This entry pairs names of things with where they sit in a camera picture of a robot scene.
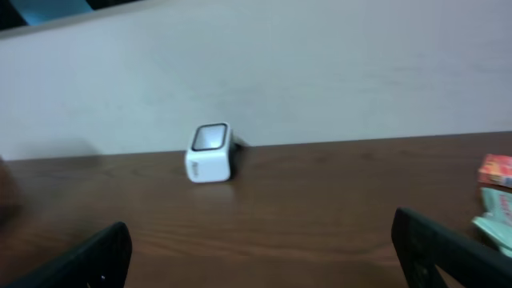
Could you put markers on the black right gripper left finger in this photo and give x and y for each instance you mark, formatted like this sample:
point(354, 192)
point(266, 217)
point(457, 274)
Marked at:
point(47, 259)

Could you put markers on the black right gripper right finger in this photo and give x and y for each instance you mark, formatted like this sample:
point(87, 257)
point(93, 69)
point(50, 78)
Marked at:
point(424, 247)

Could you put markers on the teal wet wipes pack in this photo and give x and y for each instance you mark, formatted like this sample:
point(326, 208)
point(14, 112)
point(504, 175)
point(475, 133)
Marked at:
point(496, 221)

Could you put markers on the small orange box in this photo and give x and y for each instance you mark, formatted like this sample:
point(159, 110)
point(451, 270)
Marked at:
point(496, 170)

